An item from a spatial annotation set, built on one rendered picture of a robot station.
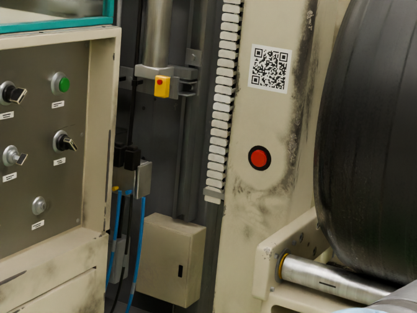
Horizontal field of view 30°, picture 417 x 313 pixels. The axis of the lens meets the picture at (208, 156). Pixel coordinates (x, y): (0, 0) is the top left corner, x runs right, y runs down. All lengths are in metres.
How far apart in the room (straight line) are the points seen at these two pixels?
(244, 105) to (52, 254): 0.42
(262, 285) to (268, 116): 0.29
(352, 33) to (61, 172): 0.55
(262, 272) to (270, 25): 0.41
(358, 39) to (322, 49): 0.28
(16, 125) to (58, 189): 0.17
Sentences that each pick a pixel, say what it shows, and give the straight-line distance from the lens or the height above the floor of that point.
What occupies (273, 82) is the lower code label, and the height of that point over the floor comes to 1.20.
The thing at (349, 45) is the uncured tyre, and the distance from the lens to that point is 1.11.
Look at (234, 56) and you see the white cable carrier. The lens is 1.38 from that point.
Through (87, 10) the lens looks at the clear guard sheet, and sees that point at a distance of 1.30.
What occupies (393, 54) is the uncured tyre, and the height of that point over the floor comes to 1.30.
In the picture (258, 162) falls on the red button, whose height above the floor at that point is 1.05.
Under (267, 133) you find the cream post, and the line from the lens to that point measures 1.36.
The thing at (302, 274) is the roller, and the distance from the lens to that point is 1.32.
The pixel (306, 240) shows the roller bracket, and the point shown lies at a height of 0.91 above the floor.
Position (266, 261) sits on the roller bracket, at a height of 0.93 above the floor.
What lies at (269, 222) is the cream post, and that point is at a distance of 1.40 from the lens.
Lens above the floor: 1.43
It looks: 16 degrees down
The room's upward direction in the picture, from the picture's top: 5 degrees clockwise
